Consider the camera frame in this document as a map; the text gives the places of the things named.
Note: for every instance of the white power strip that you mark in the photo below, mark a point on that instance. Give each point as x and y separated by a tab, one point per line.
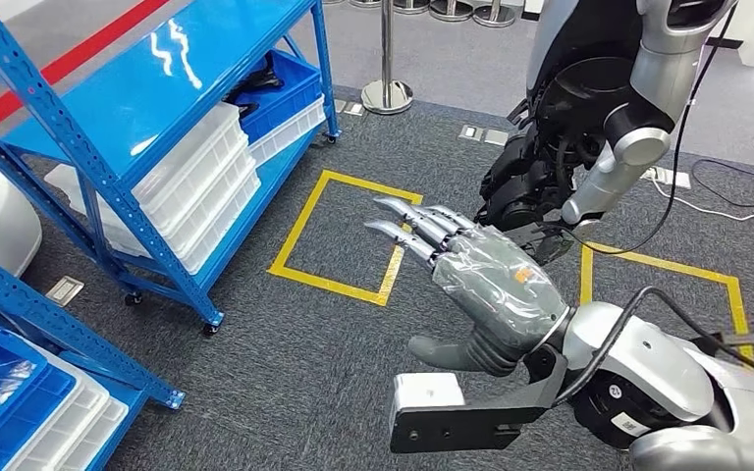
666	177

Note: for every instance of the grey torso of standing robot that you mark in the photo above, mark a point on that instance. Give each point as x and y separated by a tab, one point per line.
578	65

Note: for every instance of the silver stanchion post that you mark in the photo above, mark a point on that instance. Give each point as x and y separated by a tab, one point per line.
387	91

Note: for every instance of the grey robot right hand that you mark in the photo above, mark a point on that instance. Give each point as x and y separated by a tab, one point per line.
500	286

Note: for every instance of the silver stanchion base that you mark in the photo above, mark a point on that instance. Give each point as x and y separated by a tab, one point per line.
411	6
494	14
452	10

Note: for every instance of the black car part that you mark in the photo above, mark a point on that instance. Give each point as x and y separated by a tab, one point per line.
260	81

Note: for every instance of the white plastic crate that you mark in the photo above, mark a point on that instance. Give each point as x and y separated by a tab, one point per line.
292	127
201	143
221	188
107	422
84	396
221	227

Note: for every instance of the yellow floor tape square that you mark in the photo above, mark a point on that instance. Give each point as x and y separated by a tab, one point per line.
305	214
585	273

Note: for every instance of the floor socket plate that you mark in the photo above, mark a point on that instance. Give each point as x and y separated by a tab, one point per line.
65	291
470	133
354	109
496	137

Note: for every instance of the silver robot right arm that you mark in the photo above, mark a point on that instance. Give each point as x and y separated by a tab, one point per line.
650	370

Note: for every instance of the black camera bracket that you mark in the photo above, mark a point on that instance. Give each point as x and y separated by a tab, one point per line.
455	429

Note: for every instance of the blue metal shelf rack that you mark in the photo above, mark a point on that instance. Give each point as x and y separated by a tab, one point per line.
156	78
58	318

